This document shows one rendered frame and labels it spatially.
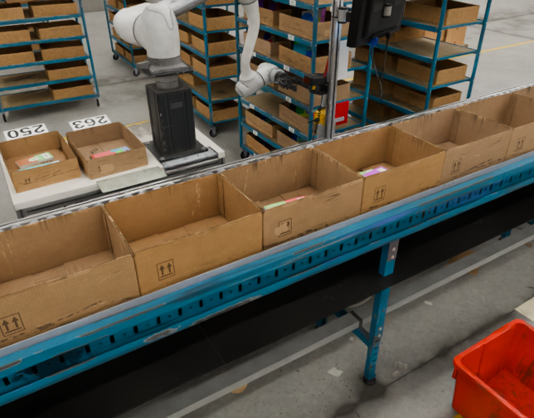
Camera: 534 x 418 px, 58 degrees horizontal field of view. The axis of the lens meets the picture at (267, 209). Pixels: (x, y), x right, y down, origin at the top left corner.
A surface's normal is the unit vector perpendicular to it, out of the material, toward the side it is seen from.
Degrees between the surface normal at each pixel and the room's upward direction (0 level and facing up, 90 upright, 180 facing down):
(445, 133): 89
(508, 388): 0
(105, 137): 88
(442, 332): 0
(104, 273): 90
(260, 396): 0
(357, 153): 89
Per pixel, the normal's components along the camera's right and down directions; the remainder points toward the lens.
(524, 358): -0.85, 0.22
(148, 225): 0.52, 0.44
